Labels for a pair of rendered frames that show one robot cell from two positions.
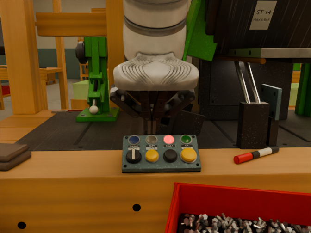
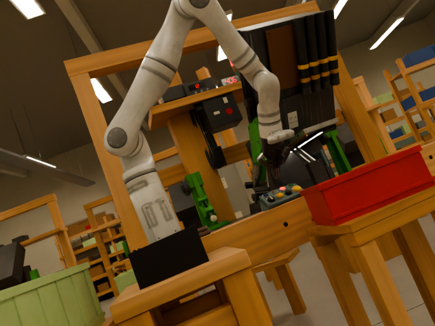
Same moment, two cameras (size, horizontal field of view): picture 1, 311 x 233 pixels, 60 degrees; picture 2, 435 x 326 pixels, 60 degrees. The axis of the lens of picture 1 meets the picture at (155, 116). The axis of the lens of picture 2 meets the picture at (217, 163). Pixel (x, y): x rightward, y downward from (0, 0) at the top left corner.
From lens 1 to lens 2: 92 cm
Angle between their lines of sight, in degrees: 25
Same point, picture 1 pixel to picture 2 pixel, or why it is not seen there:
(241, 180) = not seen: hidden behind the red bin
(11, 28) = (120, 195)
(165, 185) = (294, 206)
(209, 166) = not seen: hidden behind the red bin
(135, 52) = (268, 133)
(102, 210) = (269, 232)
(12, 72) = (128, 229)
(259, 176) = not seen: hidden behind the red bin
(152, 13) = (273, 117)
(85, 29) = (169, 180)
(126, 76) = (273, 138)
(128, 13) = (264, 120)
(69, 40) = (46, 264)
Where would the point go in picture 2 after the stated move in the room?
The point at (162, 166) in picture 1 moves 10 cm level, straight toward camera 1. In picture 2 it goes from (287, 197) to (298, 193)
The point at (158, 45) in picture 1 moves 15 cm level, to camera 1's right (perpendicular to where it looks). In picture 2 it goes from (276, 127) to (318, 112)
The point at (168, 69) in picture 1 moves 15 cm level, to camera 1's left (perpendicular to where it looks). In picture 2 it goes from (284, 132) to (240, 147)
